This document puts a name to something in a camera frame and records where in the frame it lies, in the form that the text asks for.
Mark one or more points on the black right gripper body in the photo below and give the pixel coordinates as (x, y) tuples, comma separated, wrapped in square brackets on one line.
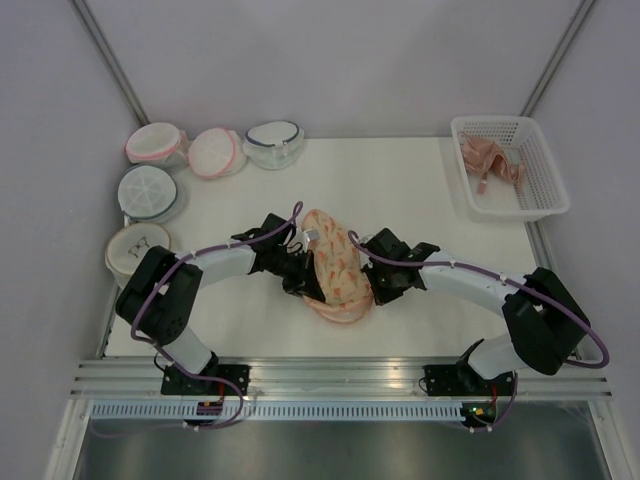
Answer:
[(384, 285)]

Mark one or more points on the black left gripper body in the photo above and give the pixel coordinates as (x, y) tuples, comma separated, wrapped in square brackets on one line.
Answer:
[(295, 270)]

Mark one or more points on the tulip print bra laundry bag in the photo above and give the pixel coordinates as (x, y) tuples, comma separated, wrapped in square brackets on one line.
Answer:
[(347, 291)]

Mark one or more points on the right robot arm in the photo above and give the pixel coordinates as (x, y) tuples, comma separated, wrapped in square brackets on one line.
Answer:
[(544, 323)]

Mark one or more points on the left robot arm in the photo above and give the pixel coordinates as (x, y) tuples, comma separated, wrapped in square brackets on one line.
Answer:
[(158, 300)]

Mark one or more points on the blue trim white laundry bag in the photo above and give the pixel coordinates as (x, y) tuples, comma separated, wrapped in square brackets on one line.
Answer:
[(274, 145)]

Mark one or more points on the pink trim mesh laundry bag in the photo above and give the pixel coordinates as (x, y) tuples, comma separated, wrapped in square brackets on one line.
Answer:
[(215, 153)]

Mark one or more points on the pink satin bra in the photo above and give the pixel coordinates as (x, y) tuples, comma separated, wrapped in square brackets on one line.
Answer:
[(482, 156)]

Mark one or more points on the grey trim round laundry bag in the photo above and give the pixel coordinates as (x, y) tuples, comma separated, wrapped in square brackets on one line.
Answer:
[(150, 194)]

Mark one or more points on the beige glasses print laundry bag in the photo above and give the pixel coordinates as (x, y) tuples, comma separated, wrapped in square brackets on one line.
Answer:
[(126, 249)]

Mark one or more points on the pink trim round laundry bag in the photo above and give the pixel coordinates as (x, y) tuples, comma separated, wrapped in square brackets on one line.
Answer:
[(158, 144)]

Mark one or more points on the white plastic basket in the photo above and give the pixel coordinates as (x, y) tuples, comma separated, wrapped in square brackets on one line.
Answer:
[(543, 193)]

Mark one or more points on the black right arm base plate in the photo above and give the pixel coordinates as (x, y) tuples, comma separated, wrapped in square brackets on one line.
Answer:
[(450, 380)]

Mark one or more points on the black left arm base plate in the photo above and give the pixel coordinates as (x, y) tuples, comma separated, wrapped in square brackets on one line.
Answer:
[(220, 380)]

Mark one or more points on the white slotted cable duct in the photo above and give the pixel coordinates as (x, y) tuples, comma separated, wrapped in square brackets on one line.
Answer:
[(279, 410)]

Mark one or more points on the aluminium front rail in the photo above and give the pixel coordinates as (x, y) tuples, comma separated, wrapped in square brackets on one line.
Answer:
[(335, 378)]

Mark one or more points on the right aluminium corner post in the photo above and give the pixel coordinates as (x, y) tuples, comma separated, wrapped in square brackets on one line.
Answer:
[(566, 41)]

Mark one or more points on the aluminium corner post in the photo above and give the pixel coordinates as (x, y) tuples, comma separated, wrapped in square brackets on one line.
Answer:
[(105, 52), (566, 41)]

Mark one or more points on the left aluminium corner post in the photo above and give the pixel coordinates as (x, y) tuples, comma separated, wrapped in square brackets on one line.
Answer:
[(105, 52)]

